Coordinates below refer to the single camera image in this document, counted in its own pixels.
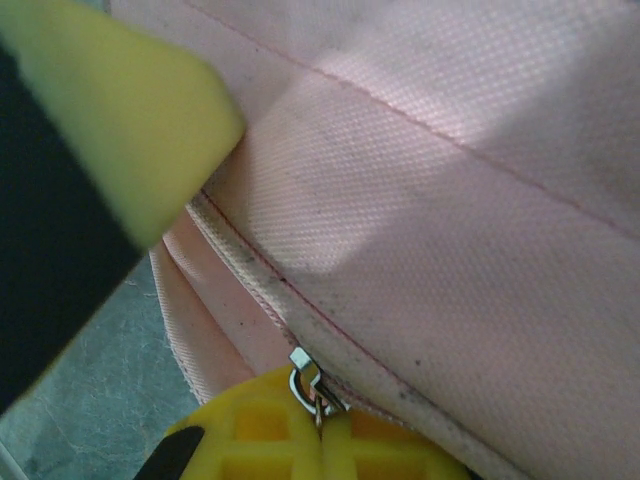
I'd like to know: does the pink school backpack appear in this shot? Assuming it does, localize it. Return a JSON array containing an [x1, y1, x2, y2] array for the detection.
[[109, 0, 640, 480]]

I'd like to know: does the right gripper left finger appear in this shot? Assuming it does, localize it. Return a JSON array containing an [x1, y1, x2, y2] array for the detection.
[[0, 0, 247, 417]]

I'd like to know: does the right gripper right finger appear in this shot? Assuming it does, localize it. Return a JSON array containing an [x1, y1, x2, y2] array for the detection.
[[133, 364, 475, 480]]

